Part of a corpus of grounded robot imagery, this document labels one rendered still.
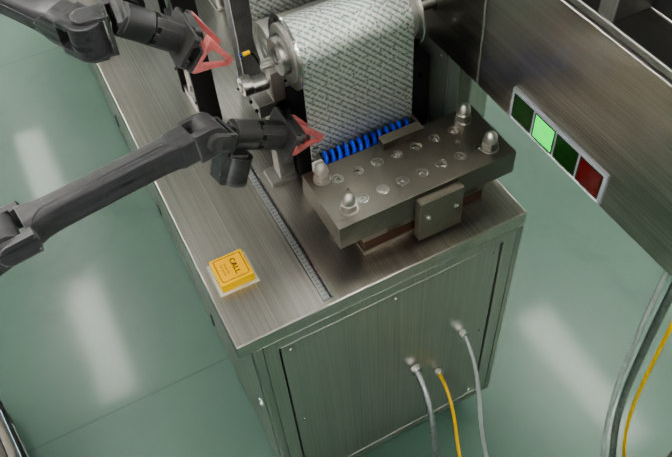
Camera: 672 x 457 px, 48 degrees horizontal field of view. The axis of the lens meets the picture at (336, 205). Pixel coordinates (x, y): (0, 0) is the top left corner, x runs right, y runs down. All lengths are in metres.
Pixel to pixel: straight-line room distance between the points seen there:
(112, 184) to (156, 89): 0.68
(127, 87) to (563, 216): 1.60
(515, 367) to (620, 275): 0.52
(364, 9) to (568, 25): 0.39
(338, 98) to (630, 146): 0.55
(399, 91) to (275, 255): 0.42
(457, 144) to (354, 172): 0.22
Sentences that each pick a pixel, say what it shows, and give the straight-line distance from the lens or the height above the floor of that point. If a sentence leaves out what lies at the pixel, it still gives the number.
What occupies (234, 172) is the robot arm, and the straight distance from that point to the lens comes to 1.40.
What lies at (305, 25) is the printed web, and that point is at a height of 1.31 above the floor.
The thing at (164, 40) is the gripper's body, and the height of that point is 1.38.
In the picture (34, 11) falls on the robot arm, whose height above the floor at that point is 1.44.
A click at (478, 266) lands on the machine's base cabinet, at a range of 1.66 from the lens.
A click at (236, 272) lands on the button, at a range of 1.48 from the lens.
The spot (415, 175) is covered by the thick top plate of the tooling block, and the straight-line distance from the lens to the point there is 1.47.
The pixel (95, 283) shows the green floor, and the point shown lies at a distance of 2.75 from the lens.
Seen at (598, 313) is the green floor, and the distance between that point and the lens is 2.59.
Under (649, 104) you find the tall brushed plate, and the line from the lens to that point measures 1.14.
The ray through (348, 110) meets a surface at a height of 1.11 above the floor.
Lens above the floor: 2.12
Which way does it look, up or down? 50 degrees down
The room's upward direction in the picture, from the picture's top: 5 degrees counter-clockwise
